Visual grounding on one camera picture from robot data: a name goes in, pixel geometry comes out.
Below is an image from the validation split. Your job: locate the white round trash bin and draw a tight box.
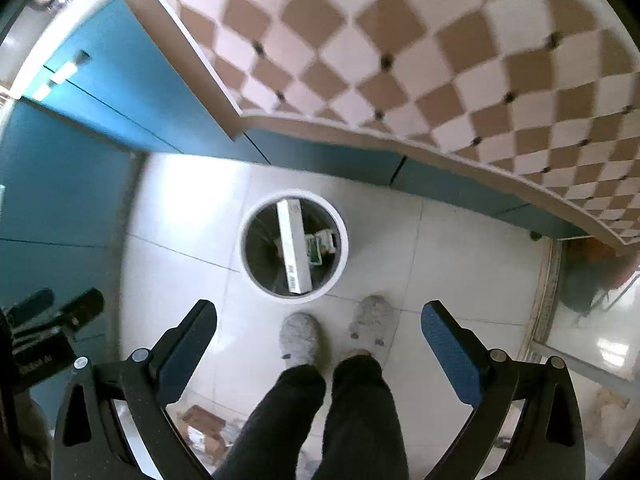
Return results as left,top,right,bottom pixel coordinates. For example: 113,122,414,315
238,188,349,304

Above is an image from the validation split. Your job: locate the blue kitchen cabinet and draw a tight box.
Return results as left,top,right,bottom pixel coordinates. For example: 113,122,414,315
0,0,586,411

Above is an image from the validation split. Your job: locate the brown cardboard box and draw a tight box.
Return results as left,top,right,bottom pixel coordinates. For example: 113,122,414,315
177,404,228,466

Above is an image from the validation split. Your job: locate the left black trouser leg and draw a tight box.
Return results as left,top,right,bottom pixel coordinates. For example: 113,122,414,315
213,365,326,480

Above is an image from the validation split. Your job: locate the black trouser leg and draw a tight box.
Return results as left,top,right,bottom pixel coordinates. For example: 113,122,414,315
213,365,326,480
314,354,409,479

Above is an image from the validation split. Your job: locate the right black trouser leg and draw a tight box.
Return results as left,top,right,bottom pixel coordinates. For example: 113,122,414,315
314,354,409,479

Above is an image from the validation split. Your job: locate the right grey slipper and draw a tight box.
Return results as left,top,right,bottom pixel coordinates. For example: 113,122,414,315
345,295,399,365

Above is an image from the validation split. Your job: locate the grey slipper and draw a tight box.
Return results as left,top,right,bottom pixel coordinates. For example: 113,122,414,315
279,312,322,368
345,295,399,365

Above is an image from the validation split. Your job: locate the left grey slipper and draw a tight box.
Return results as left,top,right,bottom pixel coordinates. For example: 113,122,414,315
279,312,322,368

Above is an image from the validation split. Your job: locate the long white box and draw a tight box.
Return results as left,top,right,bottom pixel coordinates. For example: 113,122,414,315
277,198,312,295

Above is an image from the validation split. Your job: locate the green white packet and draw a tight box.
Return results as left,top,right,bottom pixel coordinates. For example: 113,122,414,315
305,229,337,266

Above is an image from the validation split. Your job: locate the checkered table mat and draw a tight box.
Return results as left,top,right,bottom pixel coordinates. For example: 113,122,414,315
106,0,640,261

